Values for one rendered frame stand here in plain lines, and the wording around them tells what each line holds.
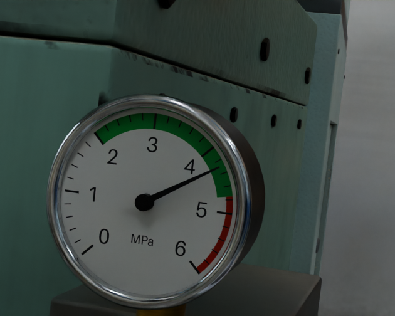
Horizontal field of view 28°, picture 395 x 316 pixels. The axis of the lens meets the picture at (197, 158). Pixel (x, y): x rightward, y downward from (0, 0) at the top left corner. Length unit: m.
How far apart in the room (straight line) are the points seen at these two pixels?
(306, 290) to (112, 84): 0.12
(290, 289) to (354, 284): 2.45
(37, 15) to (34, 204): 0.07
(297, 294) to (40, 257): 0.10
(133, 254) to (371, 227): 2.53
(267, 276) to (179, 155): 0.13
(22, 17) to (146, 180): 0.11
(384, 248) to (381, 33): 0.73
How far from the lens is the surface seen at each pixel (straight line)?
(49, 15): 0.31
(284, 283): 0.34
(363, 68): 2.74
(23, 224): 0.32
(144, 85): 0.34
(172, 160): 0.23
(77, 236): 0.24
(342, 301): 2.80
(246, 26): 0.52
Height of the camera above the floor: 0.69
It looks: 3 degrees down
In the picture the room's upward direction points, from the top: 6 degrees clockwise
